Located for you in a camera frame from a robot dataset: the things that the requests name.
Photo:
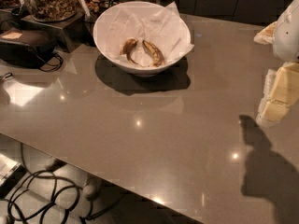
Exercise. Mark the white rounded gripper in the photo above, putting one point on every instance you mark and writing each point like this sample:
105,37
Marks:
288,34

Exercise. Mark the white ceramic bowl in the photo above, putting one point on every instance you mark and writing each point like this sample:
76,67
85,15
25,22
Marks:
109,22

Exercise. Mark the white paper napkin liner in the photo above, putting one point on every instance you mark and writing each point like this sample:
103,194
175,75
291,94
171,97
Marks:
162,25

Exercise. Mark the white label tag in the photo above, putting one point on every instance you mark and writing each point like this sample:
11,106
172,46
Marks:
85,8

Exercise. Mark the dark metal stand box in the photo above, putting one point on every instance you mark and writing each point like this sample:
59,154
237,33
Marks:
69,34

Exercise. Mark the grey box on floor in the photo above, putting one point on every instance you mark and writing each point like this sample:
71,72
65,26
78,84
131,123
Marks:
11,172

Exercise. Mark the black device with cable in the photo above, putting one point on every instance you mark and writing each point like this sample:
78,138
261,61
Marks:
31,49

